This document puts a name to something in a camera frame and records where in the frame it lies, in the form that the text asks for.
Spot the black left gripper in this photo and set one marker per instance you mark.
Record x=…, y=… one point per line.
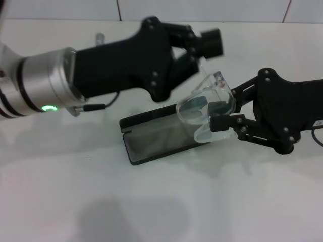
x=118, y=65

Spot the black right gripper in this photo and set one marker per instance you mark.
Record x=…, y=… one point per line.
x=282, y=103

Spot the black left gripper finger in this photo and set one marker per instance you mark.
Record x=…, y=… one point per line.
x=212, y=44

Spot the clear plastic glasses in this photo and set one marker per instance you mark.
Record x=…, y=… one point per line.
x=214, y=87

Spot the black glasses case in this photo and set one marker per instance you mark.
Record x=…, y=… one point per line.
x=151, y=143

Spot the small translucent cylindrical fitting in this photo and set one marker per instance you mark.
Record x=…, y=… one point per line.
x=100, y=37

